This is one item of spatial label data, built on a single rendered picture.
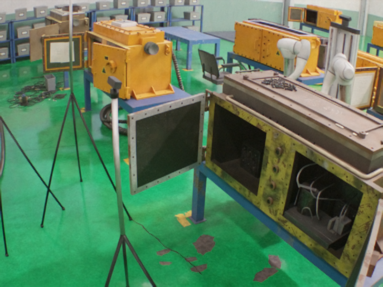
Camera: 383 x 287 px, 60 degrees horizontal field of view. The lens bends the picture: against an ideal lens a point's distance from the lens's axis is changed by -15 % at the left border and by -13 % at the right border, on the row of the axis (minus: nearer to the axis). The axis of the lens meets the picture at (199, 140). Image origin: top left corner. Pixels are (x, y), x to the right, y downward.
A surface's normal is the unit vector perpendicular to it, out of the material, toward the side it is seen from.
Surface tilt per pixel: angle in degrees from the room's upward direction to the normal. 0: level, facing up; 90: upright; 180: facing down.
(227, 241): 0
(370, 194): 90
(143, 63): 90
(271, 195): 90
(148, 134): 90
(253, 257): 0
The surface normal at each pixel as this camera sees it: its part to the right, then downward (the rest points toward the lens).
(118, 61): -0.67, 0.29
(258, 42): -0.83, 0.20
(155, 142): 0.71, 0.34
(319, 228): 0.05, -0.90
